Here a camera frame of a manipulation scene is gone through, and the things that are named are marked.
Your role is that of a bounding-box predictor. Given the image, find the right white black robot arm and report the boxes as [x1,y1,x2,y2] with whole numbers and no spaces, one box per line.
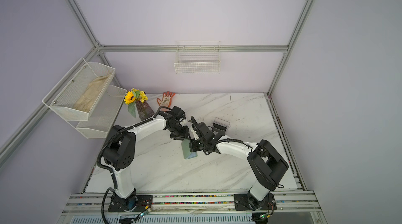
[189,117,289,210]

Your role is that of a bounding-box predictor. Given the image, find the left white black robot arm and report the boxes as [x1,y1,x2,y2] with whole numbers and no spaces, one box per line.
[96,106,189,211]

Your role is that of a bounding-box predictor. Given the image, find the black cards in box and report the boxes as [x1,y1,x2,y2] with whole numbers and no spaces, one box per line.
[213,123,227,133]

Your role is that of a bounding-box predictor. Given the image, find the clear acrylic card box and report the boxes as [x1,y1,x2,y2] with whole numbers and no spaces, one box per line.
[213,117,230,135]

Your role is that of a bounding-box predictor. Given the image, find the orange white work glove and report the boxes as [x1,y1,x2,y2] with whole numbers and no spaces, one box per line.
[157,91,176,108]

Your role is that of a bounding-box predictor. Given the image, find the dark glass vase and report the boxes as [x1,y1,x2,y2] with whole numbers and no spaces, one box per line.
[135,101,155,120]

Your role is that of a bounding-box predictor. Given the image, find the yellow sunflower bouquet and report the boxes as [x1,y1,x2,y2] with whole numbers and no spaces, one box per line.
[124,88,148,118]

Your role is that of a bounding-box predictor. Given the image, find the lower white mesh shelf basket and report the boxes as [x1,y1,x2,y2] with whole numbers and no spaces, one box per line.
[76,85,127,139]

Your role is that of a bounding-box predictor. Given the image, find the white mesh shelf basket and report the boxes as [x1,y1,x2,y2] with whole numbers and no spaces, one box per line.
[42,58,115,121]
[76,85,127,139]

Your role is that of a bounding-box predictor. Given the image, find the beige cloth glove in basket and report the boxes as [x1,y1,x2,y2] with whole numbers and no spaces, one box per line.
[73,74,111,113]

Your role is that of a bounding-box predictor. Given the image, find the upper white mesh shelf basket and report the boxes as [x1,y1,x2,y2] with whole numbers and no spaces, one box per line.
[42,58,115,121]

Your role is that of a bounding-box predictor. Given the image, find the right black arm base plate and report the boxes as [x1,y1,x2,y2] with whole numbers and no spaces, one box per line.
[233,193,277,211]

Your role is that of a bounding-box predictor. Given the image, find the white wire wall basket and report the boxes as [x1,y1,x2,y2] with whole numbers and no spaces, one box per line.
[174,41,221,74]

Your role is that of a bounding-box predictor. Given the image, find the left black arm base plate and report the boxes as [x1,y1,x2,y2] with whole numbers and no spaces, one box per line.
[108,194,153,213]

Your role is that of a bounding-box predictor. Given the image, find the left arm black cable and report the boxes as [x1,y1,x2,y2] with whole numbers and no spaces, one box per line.
[95,105,172,174]

